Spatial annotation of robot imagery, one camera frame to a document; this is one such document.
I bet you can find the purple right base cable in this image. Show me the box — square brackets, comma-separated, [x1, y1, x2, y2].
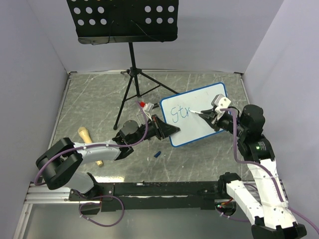
[216, 196, 250, 223]

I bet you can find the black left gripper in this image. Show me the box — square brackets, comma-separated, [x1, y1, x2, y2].
[130, 114, 180, 145]

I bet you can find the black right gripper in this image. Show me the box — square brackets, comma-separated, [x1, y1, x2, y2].
[199, 107, 247, 137]

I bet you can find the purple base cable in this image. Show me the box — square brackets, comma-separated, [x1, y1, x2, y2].
[79, 195, 125, 227]
[216, 196, 250, 223]

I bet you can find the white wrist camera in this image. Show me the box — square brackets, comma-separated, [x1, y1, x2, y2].
[211, 94, 231, 114]
[139, 102, 159, 119]

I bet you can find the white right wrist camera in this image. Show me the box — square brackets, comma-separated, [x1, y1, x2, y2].
[211, 94, 231, 114]

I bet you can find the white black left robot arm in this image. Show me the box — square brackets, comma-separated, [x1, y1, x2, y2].
[34, 115, 180, 200]

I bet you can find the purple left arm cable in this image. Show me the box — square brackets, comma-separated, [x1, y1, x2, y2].
[33, 101, 150, 186]

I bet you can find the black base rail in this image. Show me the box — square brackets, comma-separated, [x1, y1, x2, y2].
[69, 181, 230, 212]

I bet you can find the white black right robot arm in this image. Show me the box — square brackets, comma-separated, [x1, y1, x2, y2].
[199, 105, 307, 239]

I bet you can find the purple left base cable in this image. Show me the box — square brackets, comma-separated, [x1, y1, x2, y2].
[79, 195, 125, 227]

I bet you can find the wooden mallet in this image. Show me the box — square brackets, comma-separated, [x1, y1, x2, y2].
[78, 127, 104, 167]

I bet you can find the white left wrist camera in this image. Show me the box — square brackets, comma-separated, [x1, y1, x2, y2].
[139, 102, 159, 119]

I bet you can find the blue framed whiteboard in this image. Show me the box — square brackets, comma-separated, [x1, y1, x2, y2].
[160, 82, 227, 147]

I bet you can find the black music stand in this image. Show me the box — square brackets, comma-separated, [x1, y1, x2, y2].
[66, 0, 182, 131]

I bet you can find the blue marker cap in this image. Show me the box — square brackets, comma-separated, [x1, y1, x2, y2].
[154, 151, 161, 158]

